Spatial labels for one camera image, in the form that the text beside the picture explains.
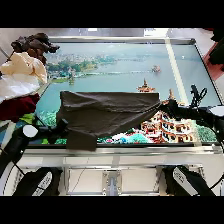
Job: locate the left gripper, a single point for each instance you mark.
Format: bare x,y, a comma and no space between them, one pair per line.
60,128

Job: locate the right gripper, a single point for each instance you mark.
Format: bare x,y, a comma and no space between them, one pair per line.
173,108

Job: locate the dark brown T-shirt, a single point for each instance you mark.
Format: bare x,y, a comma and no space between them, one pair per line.
106,111

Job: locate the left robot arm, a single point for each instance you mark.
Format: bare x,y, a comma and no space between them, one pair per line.
20,141

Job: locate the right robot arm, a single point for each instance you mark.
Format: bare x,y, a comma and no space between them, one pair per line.
196,115

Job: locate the green garment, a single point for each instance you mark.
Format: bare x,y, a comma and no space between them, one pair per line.
28,118

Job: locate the dark red garment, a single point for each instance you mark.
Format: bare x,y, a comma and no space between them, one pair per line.
16,107

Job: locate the white garment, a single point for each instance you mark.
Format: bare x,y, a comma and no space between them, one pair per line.
16,87

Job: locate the cream garment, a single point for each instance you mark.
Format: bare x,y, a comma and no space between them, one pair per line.
26,66

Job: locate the dark brown garment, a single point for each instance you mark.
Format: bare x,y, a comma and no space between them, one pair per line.
33,45

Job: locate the silver frame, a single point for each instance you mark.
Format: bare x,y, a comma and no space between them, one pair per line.
113,166

